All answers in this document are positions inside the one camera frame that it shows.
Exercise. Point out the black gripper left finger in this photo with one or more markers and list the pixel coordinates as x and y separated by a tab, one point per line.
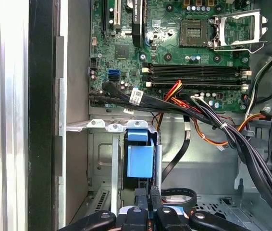
136	219

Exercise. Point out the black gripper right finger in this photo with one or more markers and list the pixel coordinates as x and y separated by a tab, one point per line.
169	220

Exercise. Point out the metal disk bay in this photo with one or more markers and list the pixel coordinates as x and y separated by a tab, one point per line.
102	154

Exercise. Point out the RAM slot white clips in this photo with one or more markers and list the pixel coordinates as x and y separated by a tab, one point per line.
193	71
210	84

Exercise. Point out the RAM slot black clips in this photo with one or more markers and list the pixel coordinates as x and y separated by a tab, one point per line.
193	66
198	79

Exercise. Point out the black expansion slot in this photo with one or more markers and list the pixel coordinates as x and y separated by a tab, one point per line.
105	14

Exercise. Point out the white expansion slot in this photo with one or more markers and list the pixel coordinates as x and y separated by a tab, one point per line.
116	12

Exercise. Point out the black PC case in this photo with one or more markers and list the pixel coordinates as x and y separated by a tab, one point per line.
42	120

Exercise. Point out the blue SATA port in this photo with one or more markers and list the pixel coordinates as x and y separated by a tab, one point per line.
113	72

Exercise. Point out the green motherboard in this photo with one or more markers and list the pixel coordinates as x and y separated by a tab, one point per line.
136	67

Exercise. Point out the black chipset chip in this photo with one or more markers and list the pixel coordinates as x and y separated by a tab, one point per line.
122	51

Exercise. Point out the locking lever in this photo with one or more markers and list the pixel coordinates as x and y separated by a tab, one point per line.
234	50

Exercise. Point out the CPU socket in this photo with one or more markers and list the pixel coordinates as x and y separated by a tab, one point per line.
193	33

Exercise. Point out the black graphics card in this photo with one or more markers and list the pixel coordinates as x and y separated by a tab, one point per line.
137	21

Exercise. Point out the silver coin battery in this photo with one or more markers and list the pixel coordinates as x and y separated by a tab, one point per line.
128	4

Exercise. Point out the metal socket cover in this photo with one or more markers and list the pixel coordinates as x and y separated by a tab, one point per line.
258	12

